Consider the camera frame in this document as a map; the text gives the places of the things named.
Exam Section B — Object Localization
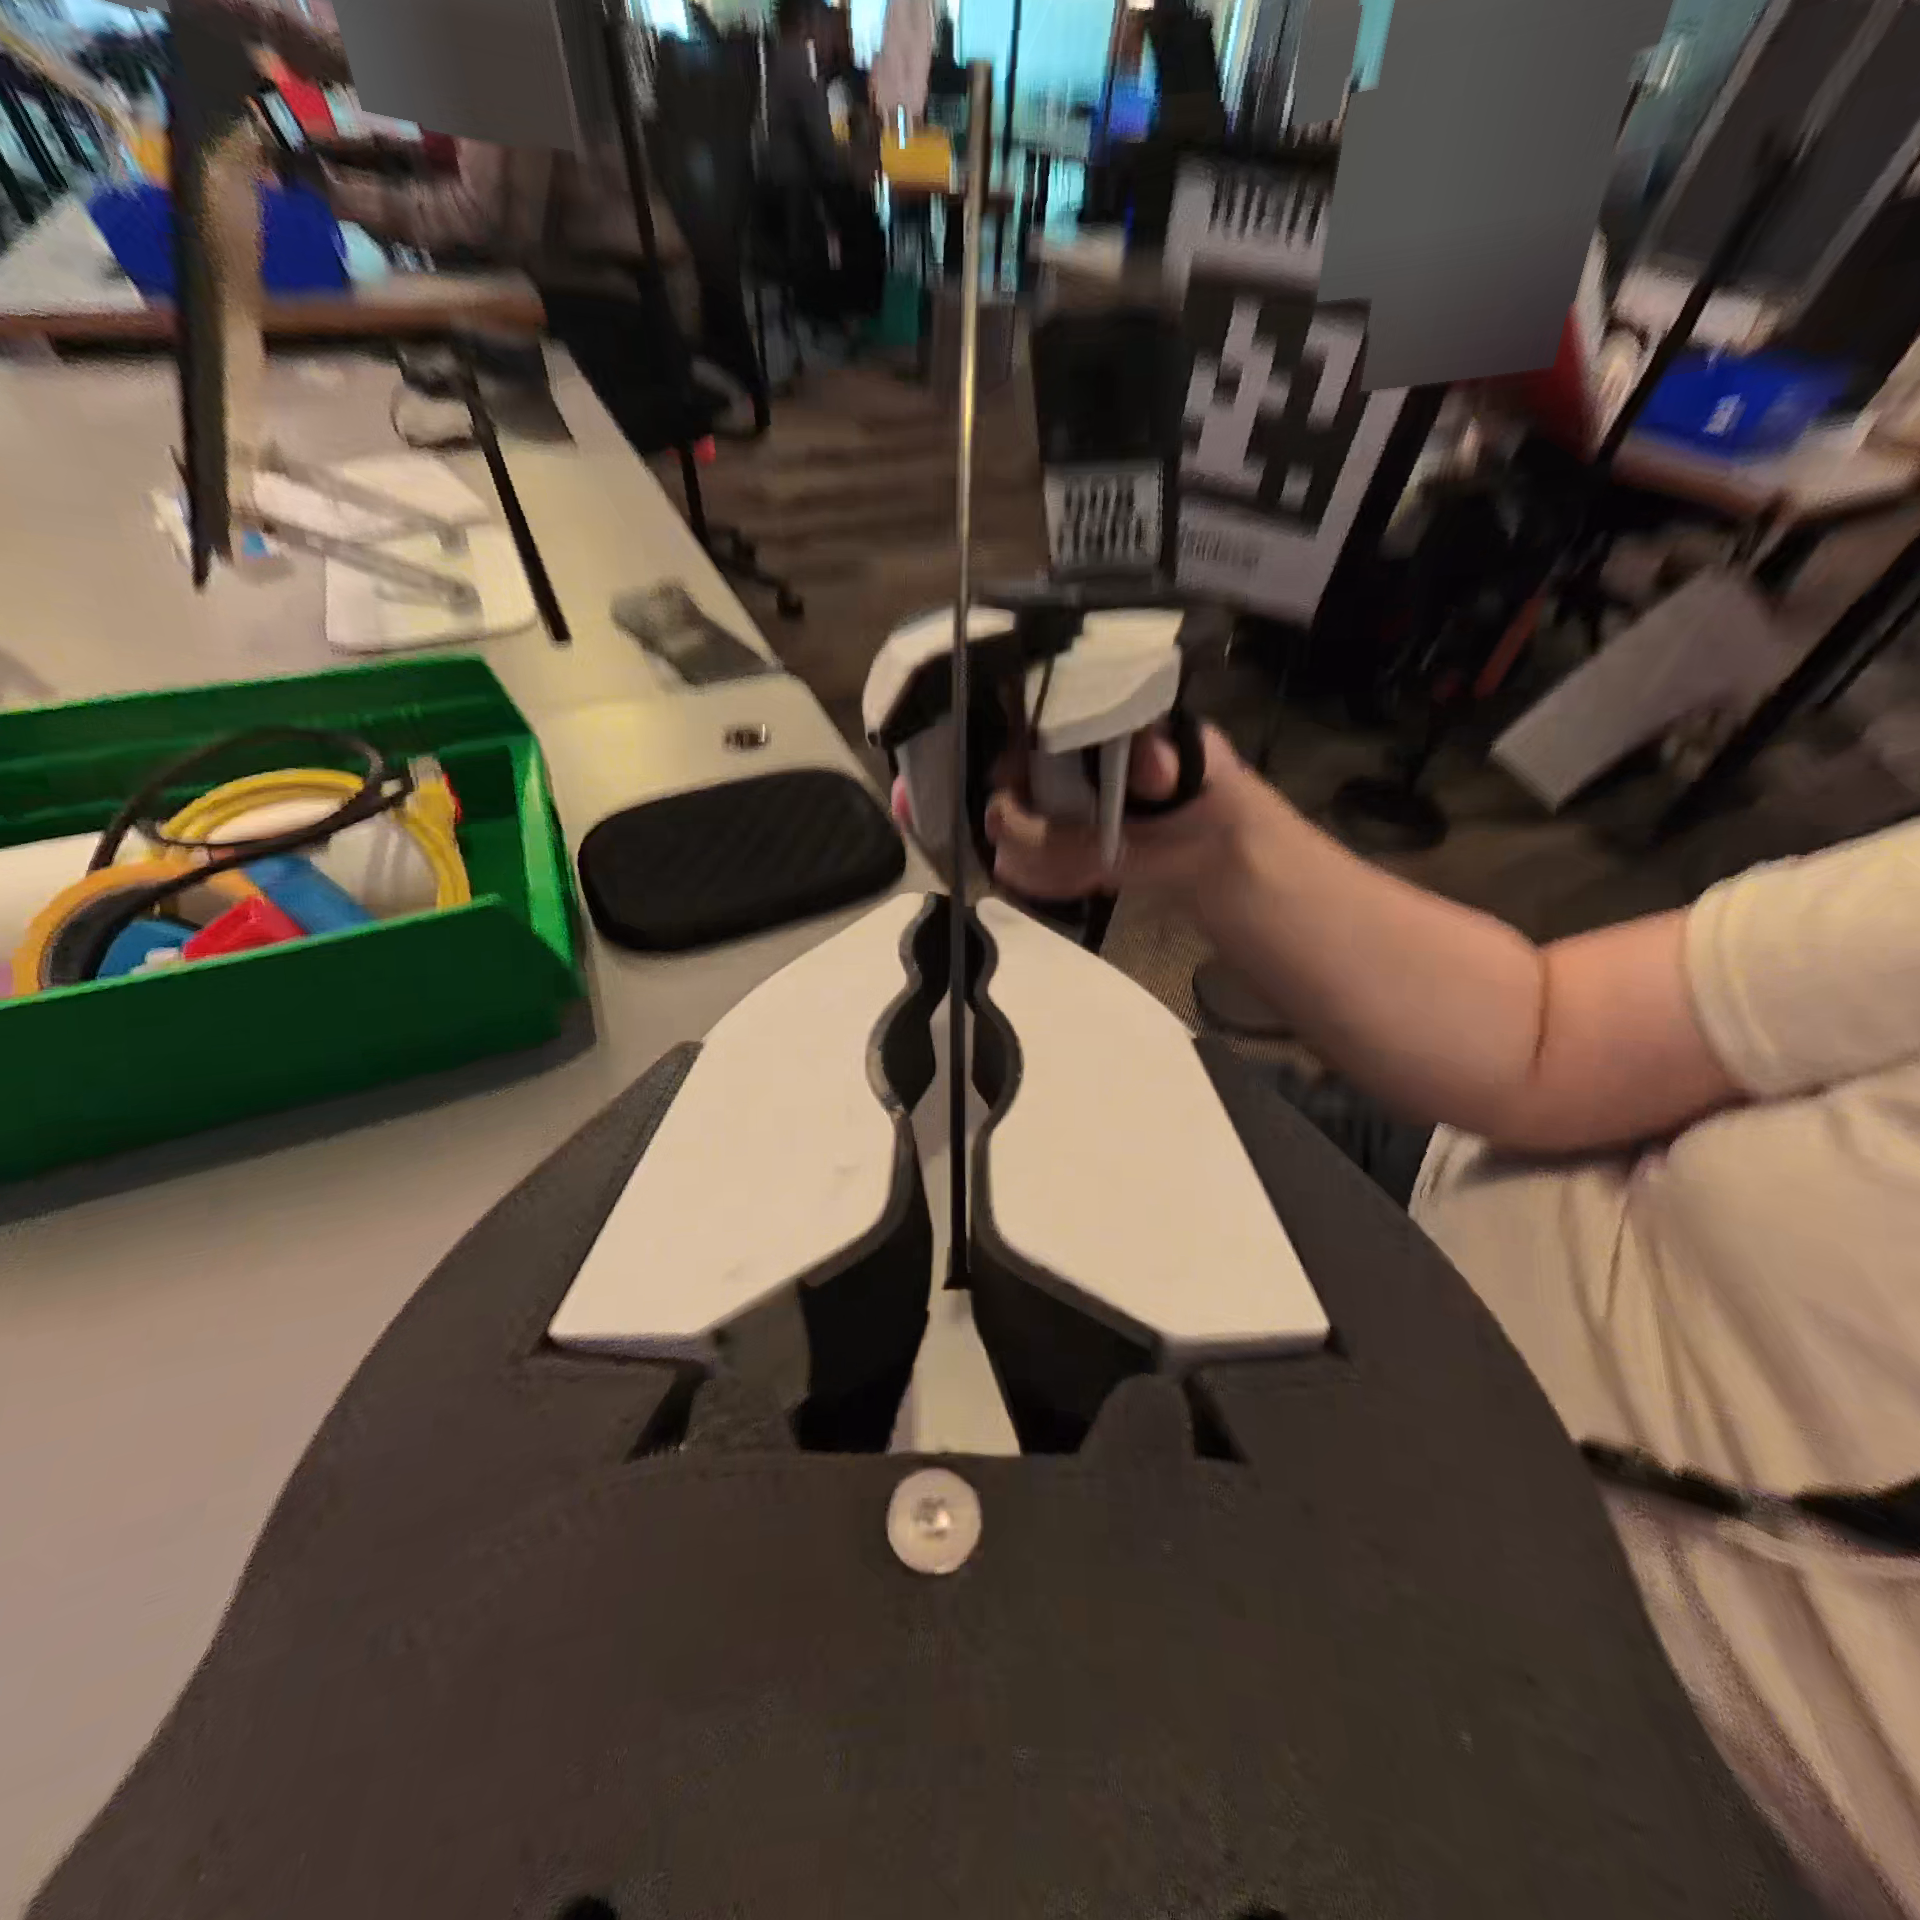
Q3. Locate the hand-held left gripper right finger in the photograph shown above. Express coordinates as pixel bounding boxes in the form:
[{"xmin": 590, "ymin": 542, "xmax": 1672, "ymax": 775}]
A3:
[{"xmin": 967, "ymin": 896, "xmax": 1335, "ymax": 1368}]

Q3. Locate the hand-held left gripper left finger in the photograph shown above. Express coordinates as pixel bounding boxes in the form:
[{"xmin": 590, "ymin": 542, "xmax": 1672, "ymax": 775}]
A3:
[{"xmin": 545, "ymin": 891, "xmax": 939, "ymax": 1368}]

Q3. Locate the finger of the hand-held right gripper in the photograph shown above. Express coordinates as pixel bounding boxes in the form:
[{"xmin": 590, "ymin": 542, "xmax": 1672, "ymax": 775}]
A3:
[
  {"xmin": 1031, "ymin": 609, "xmax": 1190, "ymax": 759},
  {"xmin": 862, "ymin": 603, "xmax": 1040, "ymax": 883}
]

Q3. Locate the black plate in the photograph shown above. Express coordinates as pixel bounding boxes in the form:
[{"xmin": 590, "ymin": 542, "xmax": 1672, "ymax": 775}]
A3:
[{"xmin": 939, "ymin": 59, "xmax": 998, "ymax": 1297}]

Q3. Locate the grey desk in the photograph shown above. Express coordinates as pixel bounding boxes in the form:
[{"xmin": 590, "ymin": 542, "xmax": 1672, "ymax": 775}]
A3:
[{"xmin": 0, "ymin": 346, "xmax": 933, "ymax": 1920}]

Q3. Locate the person's right hand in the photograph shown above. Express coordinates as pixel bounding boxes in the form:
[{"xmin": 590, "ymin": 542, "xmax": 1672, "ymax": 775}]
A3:
[{"xmin": 982, "ymin": 736, "xmax": 1279, "ymax": 921}]

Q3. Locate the black-and-white marker sign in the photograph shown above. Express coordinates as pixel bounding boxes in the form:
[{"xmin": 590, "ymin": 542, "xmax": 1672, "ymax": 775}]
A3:
[{"xmin": 1169, "ymin": 152, "xmax": 1418, "ymax": 624}]

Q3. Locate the small dark rectangular panel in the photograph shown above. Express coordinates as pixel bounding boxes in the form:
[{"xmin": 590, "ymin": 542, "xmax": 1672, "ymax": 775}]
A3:
[{"xmin": 609, "ymin": 581, "xmax": 777, "ymax": 688}]

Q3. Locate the black wrist rest pad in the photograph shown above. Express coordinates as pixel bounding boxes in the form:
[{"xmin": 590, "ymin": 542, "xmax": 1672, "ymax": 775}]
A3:
[{"xmin": 575, "ymin": 769, "xmax": 909, "ymax": 957}]

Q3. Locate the green plastic bin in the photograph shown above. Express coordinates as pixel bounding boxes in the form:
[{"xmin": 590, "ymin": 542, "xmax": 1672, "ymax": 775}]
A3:
[{"xmin": 0, "ymin": 656, "xmax": 590, "ymax": 1191}]

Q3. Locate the white roll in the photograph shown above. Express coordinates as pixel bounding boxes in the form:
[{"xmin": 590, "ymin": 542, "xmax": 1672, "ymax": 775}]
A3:
[{"xmin": 315, "ymin": 802, "xmax": 442, "ymax": 910}]

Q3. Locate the white stand base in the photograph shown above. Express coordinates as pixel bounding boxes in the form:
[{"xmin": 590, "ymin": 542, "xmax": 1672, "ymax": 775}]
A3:
[{"xmin": 151, "ymin": 451, "xmax": 541, "ymax": 656}]

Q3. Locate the red block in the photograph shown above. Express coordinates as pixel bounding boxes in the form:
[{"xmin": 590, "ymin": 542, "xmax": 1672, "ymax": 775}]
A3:
[{"xmin": 179, "ymin": 896, "xmax": 307, "ymax": 963}]

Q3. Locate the blue plastic bin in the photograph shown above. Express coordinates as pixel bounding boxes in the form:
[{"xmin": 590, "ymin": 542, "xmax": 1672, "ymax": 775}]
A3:
[
  {"xmin": 81, "ymin": 181, "xmax": 354, "ymax": 302},
  {"xmin": 1631, "ymin": 346, "xmax": 1849, "ymax": 461}
]

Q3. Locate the long work table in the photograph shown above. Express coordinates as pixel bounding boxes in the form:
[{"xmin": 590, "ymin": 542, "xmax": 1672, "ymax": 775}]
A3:
[{"xmin": 0, "ymin": 194, "xmax": 547, "ymax": 354}]

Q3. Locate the yellow tape roll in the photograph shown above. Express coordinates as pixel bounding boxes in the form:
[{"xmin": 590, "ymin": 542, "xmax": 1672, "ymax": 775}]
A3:
[{"xmin": 11, "ymin": 862, "xmax": 261, "ymax": 995}]

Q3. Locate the black pole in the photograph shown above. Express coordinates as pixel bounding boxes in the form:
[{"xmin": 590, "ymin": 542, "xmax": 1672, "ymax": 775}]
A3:
[{"xmin": 163, "ymin": 0, "xmax": 272, "ymax": 591}]

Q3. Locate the black coiled cable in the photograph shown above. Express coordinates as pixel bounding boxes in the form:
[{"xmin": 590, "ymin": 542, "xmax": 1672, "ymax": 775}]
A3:
[{"xmin": 86, "ymin": 725, "xmax": 417, "ymax": 904}]

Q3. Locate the yellow coiled cable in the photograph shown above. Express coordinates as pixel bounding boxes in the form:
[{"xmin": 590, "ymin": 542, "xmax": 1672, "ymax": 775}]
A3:
[{"xmin": 153, "ymin": 767, "xmax": 473, "ymax": 918}]

